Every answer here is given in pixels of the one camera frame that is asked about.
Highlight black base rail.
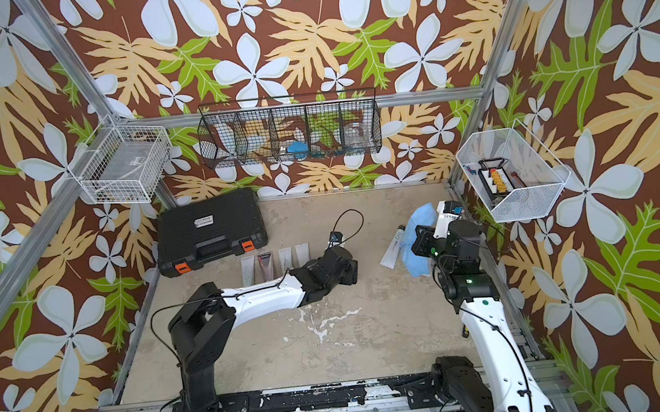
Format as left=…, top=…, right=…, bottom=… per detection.
left=171, top=362, right=491, bottom=412

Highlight black tool case orange latches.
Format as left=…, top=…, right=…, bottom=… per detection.
left=157, top=188, right=269, bottom=278

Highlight black box yellow items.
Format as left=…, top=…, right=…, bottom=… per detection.
left=477, top=158, right=516, bottom=203

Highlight black wire basket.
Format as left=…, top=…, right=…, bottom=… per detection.
left=196, top=88, right=383, bottom=169

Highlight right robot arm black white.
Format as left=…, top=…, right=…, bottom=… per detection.
left=411, top=218, right=560, bottom=412

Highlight white tube grey cap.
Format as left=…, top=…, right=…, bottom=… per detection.
left=380, top=226, right=406, bottom=269

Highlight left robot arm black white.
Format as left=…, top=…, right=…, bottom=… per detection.
left=167, top=245, right=359, bottom=412

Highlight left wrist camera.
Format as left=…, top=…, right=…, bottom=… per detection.
left=328, top=231, right=345, bottom=248

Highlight white wire basket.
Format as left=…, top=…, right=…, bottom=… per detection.
left=456, top=120, right=572, bottom=224
left=72, top=116, right=172, bottom=205

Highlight white wire basket left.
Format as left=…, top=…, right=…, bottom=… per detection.
left=72, top=116, right=172, bottom=205

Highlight white wire basket right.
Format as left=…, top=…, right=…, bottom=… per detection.
left=456, top=120, right=572, bottom=224

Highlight white tube black cap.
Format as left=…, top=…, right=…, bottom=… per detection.
left=278, top=248, right=293, bottom=271

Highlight blue object in basket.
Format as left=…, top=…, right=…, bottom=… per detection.
left=287, top=141, right=309, bottom=158

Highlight white tube orange cap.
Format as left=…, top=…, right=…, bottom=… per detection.
left=294, top=243, right=310, bottom=267

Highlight silver purple toothpaste tube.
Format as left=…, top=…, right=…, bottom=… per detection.
left=257, top=252, right=275, bottom=281

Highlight white tube teal cap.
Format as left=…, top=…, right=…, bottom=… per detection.
left=240, top=256, right=256, bottom=287

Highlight blue microfiber cloth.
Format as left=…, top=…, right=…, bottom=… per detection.
left=400, top=204, right=438, bottom=278

